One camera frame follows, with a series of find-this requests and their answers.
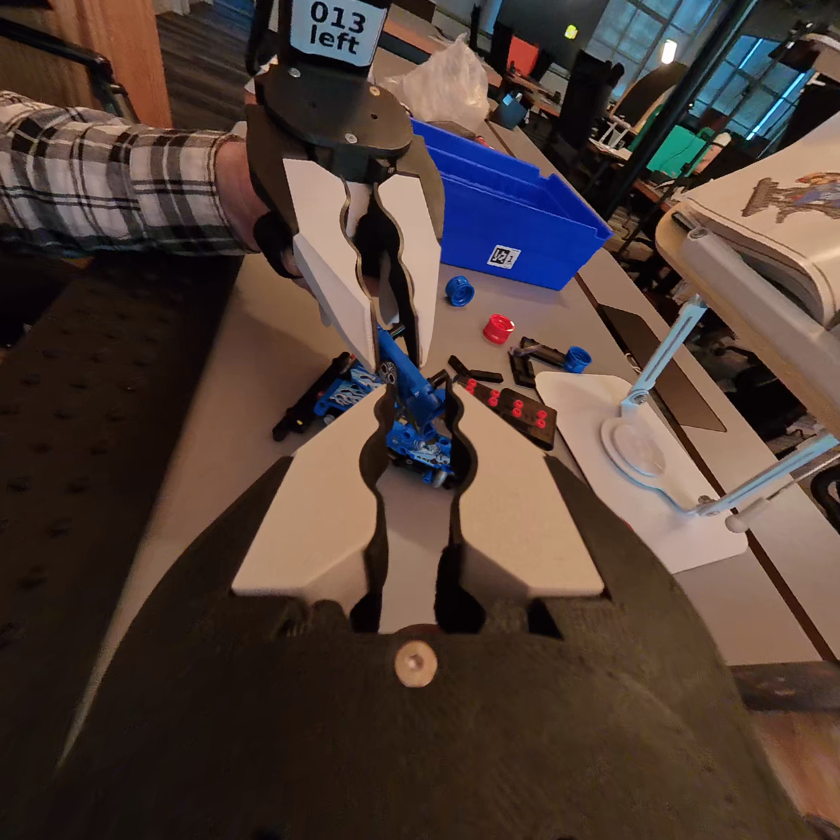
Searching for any black beam with holes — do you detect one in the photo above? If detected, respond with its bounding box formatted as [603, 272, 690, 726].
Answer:
[518, 336, 569, 369]

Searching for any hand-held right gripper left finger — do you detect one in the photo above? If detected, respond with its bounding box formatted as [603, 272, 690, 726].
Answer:
[231, 384, 395, 634]

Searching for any black block with red pins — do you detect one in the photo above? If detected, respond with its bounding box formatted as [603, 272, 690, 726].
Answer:
[456, 377, 559, 453]

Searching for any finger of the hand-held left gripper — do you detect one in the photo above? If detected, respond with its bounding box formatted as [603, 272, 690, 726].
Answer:
[376, 174, 442, 368]
[281, 157, 380, 374]

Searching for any person's left forearm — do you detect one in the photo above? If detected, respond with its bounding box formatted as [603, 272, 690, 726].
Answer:
[0, 91, 249, 258]

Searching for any white book stand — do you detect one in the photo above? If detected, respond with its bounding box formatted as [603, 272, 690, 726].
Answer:
[535, 112, 840, 576]

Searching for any instruction booklet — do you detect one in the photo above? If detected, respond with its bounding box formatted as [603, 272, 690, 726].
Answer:
[682, 131, 840, 329]

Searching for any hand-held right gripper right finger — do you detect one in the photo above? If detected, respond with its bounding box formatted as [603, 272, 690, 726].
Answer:
[434, 387, 605, 634]

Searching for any black frame piece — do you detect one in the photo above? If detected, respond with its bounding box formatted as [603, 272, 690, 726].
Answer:
[508, 348, 546, 389]

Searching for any black support pole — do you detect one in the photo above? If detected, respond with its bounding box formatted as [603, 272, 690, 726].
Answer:
[600, 0, 757, 206]

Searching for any clear plastic bag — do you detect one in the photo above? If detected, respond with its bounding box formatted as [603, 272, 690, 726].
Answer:
[381, 34, 490, 133]

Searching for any blue storage bin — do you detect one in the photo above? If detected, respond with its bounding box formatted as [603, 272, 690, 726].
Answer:
[410, 118, 615, 292]

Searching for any dark toy set box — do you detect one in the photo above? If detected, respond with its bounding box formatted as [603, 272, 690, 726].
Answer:
[731, 663, 840, 829]

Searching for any grey desk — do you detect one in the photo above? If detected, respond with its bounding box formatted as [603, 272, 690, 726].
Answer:
[59, 46, 840, 769]

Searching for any person's left hand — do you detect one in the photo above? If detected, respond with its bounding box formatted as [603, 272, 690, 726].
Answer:
[218, 138, 271, 253]

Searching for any black chair armrest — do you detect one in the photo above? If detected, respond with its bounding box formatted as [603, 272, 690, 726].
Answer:
[0, 16, 140, 123]

